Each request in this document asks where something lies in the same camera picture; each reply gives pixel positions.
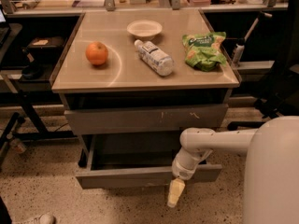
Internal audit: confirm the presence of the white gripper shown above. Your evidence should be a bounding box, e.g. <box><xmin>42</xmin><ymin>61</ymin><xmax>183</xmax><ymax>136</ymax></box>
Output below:
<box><xmin>167</xmin><ymin>148</ymin><xmax>207</xmax><ymax>208</ymax></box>

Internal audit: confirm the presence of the grey drawer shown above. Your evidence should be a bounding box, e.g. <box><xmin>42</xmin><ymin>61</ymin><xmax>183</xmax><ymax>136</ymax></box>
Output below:
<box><xmin>75</xmin><ymin>133</ymin><xmax>223</xmax><ymax>190</ymax></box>
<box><xmin>64</xmin><ymin>104</ymin><xmax>228</xmax><ymax>135</ymax></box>

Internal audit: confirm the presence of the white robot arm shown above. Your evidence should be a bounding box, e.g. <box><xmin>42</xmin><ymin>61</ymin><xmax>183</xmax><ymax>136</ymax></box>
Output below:
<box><xmin>167</xmin><ymin>116</ymin><xmax>299</xmax><ymax>224</ymax></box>

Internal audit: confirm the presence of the grey top drawer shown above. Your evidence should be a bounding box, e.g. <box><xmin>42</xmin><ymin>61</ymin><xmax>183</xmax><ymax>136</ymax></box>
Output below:
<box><xmin>64</xmin><ymin>104</ymin><xmax>228</xmax><ymax>135</ymax></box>

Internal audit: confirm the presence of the grey drawer cabinet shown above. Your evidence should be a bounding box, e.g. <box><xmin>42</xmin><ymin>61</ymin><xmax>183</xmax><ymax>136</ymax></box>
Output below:
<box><xmin>49</xmin><ymin>8</ymin><xmax>241</xmax><ymax>173</ymax></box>

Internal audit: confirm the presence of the clear plastic water bottle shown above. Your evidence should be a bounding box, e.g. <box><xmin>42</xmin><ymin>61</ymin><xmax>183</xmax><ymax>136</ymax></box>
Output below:
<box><xmin>135</xmin><ymin>40</ymin><xmax>175</xmax><ymax>77</ymax></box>

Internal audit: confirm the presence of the white shoe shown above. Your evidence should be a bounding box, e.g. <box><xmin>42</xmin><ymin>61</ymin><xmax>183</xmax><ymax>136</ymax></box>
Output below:
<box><xmin>22</xmin><ymin>214</ymin><xmax>56</xmax><ymax>224</ymax></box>

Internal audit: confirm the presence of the green chip bag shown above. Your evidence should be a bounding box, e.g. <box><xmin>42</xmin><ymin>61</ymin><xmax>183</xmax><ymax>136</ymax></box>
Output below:
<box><xmin>182</xmin><ymin>32</ymin><xmax>227</xmax><ymax>72</ymax></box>

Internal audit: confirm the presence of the black office chair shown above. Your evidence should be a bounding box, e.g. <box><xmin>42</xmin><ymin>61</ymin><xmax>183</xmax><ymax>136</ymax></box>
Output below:
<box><xmin>226</xmin><ymin>0</ymin><xmax>299</xmax><ymax>132</ymax></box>

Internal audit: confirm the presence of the white black handheld tool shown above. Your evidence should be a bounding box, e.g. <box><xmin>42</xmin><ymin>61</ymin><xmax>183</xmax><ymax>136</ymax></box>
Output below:
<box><xmin>232</xmin><ymin>11</ymin><xmax>273</xmax><ymax>66</ymax></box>

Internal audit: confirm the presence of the orange apple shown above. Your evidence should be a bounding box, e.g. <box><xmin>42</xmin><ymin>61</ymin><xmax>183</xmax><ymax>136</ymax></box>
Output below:
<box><xmin>85</xmin><ymin>42</ymin><xmax>108</xmax><ymax>65</ymax></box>

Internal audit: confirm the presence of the white bowl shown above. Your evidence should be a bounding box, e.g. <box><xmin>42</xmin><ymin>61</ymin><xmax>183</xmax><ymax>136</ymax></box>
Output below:
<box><xmin>127</xmin><ymin>20</ymin><xmax>163</xmax><ymax>40</ymax></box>

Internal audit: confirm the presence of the small bottle on floor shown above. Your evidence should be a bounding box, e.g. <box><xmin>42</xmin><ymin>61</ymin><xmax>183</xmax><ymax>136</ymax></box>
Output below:
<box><xmin>8</xmin><ymin>136</ymin><xmax>27</xmax><ymax>154</ymax></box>

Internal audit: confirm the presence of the black desk stand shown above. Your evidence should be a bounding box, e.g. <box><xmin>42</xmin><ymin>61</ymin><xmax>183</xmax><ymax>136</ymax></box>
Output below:
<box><xmin>0</xmin><ymin>91</ymin><xmax>76</xmax><ymax>145</ymax></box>

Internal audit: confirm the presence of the black box with label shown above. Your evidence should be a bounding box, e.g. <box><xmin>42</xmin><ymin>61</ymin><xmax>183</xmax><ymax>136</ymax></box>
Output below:
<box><xmin>27</xmin><ymin>36</ymin><xmax>64</xmax><ymax>54</ymax></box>

